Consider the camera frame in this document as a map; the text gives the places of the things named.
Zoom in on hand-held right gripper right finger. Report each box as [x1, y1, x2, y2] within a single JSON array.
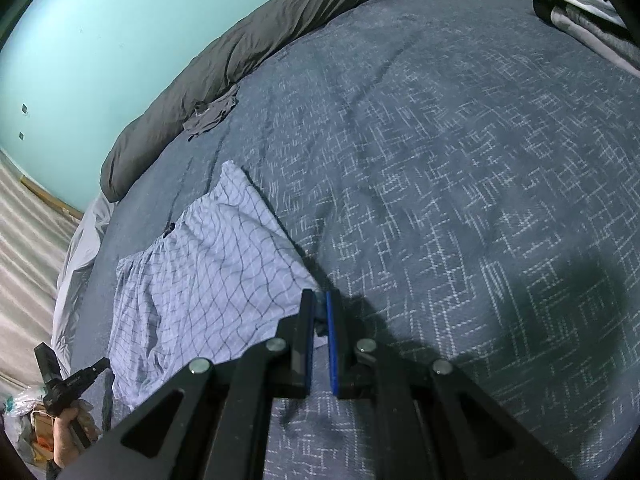
[[326, 291, 576, 480]]

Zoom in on blue patterned bed blanket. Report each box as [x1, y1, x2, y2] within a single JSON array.
[[70, 0, 640, 480]]

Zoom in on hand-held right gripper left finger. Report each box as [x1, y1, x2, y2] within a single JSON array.
[[75, 289, 317, 480]]

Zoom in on folded grey clothes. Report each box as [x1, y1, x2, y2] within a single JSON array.
[[532, 0, 640, 72]]

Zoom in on clear plastic bag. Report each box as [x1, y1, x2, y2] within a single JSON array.
[[2, 385, 57, 461]]

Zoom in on dark grey comforter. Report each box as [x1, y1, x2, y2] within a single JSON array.
[[100, 0, 466, 203]]

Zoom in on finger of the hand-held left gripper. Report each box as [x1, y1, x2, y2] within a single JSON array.
[[34, 342, 62, 394], [59, 357, 112, 397]]

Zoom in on wooden baseboard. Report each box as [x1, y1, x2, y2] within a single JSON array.
[[19, 174, 84, 222]]

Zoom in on person's left hand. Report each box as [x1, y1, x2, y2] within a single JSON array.
[[52, 406, 99, 468]]

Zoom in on dark grey garment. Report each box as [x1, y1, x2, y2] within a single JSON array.
[[182, 84, 241, 142]]

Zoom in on light blue plaid shorts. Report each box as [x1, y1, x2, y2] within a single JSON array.
[[107, 160, 331, 408]]

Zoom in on light grey bed sheet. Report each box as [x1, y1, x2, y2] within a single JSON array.
[[52, 192, 118, 361]]

